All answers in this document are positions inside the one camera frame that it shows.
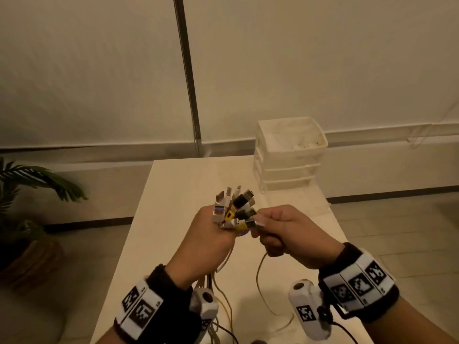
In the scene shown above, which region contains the person's right hand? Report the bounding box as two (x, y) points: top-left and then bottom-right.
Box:
(251, 204), (345, 271)

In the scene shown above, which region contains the person's left hand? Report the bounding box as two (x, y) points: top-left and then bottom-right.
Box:
(164, 205), (239, 290)

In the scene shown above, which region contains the white plastic drawer organizer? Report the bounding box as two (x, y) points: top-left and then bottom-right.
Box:
(252, 116), (329, 194)

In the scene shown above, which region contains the person's right forearm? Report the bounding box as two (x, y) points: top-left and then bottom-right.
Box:
(365, 297), (459, 344)

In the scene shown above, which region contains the white table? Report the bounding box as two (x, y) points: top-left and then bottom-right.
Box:
(89, 155), (375, 344)

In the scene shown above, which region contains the black left wristband with markers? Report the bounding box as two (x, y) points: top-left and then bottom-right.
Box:
(114, 264), (201, 344)

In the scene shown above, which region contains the black wristband with markers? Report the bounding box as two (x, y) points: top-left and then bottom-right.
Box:
(114, 264), (201, 344)
(318, 242), (401, 323)

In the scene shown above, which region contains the black right wristband with markers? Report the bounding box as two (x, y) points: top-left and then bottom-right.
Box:
(318, 242), (401, 323)

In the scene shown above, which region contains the green palm plant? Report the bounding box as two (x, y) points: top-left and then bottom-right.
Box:
(0, 157), (88, 244)

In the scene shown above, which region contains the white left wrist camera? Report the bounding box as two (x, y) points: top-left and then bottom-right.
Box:
(189, 288), (219, 332)

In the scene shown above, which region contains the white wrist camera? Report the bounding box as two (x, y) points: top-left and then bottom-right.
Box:
(288, 279), (332, 342)
(189, 288), (219, 332)

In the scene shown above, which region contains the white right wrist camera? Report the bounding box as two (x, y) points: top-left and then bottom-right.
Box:
(288, 279), (332, 342)

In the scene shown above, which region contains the black right camera cable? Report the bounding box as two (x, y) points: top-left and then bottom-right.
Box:
(331, 320), (359, 344)

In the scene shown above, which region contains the metal wall strip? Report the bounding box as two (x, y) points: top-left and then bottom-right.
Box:
(173, 0), (202, 156)

